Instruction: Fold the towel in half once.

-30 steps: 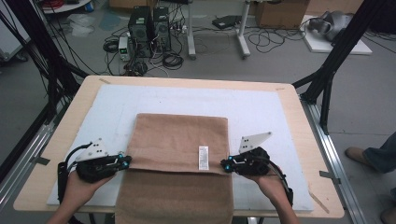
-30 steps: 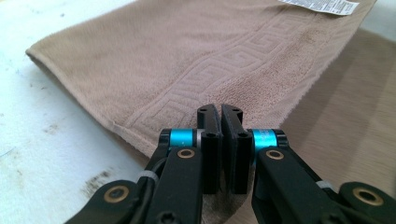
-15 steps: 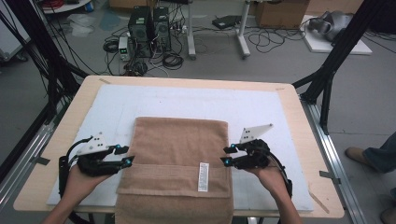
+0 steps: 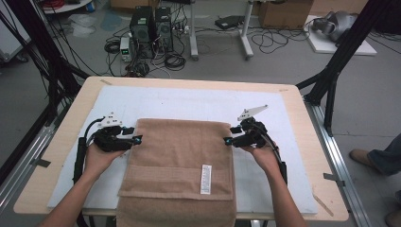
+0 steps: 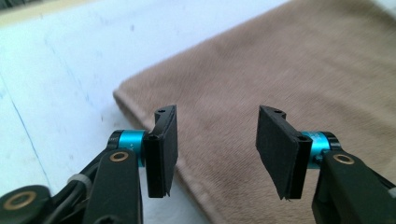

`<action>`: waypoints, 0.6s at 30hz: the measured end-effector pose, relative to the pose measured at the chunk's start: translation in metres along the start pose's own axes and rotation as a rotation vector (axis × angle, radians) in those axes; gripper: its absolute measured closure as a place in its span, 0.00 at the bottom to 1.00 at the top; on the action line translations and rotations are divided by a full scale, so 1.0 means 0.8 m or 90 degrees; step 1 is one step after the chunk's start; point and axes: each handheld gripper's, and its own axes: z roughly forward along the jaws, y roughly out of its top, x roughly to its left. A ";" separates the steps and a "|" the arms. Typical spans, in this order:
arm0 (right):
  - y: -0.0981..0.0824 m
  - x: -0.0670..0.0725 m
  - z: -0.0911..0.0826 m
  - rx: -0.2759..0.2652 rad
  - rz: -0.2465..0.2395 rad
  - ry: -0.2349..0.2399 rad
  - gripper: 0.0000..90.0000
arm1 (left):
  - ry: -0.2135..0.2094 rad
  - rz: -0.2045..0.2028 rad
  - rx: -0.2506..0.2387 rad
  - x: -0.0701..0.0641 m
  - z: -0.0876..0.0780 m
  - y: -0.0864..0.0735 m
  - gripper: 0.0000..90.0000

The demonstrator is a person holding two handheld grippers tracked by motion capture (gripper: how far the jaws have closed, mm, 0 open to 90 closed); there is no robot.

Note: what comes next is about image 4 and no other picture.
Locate grey metal bracket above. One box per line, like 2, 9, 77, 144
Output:
323, 172, 346, 187

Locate grey power supply unit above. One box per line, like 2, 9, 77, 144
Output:
119, 37, 133, 62

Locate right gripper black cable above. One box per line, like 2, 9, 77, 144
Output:
258, 126, 288, 185

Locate slim black computer tower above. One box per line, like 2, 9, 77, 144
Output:
154, 7, 174, 53

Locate round white table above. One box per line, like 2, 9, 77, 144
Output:
41, 0, 94, 15

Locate beige towel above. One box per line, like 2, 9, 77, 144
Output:
115, 117, 237, 227

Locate thin wooden stick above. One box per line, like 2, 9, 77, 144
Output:
312, 193, 335, 218

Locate person's left hand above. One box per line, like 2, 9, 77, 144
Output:
84, 143, 127, 178

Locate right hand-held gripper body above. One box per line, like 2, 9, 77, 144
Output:
234, 104, 270, 149

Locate white desk frame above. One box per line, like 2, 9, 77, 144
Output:
188, 0, 254, 61

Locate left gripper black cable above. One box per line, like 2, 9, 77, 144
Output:
73, 116, 105, 184

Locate aluminium rail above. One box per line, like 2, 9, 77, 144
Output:
0, 103, 69, 216
304, 97, 375, 227

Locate loose black floor cables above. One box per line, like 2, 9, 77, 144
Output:
250, 26, 311, 55

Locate flat black box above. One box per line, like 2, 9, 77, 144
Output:
215, 14, 245, 31

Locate grey bag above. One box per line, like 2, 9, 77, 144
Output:
311, 10, 358, 44

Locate large black computer tower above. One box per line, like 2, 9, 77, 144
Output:
129, 5, 156, 60

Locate strip of grey tape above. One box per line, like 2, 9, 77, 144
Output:
31, 158, 51, 168

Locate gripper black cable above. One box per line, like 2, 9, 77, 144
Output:
73, 116, 105, 184
258, 126, 288, 185

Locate black metal frame strut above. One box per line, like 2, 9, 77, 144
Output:
295, 0, 401, 137
0, 0, 91, 127

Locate white foam mat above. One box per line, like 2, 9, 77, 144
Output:
46, 84, 319, 216

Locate person's right hand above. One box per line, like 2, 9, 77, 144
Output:
242, 140, 280, 176

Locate clear plastic sheet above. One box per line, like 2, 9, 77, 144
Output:
67, 13, 97, 37

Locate brown cardboard box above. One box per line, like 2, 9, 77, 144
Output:
258, 0, 315, 30

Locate coiled black cable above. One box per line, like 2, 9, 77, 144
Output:
164, 53, 187, 72

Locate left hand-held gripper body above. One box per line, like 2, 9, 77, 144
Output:
93, 112, 135, 153

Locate white floor board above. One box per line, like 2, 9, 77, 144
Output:
304, 14, 377, 57

